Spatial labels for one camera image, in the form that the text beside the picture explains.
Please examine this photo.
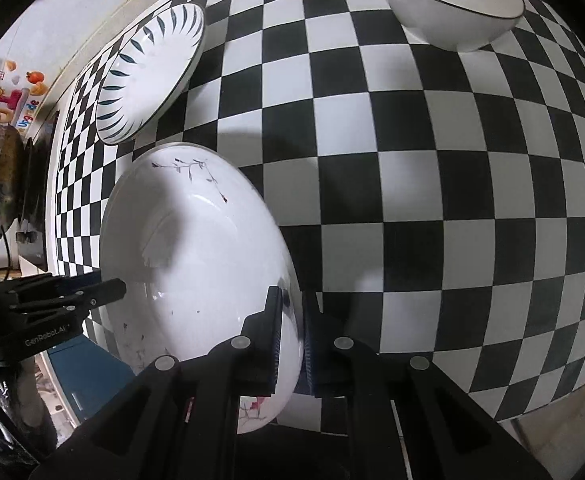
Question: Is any white bowl with dark rim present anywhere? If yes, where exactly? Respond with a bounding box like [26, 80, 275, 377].
[387, 0, 525, 52]

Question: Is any colourful wall sticker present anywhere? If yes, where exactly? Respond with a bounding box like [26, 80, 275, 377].
[0, 58, 50, 154]

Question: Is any black white checkered tablecloth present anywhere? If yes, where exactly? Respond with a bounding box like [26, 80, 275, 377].
[50, 0, 585, 420]

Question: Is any white plate with branch motif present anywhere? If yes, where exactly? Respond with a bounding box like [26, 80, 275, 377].
[98, 142, 303, 434]

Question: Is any white plate with blue leaves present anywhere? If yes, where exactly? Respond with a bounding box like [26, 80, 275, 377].
[95, 3, 207, 145]

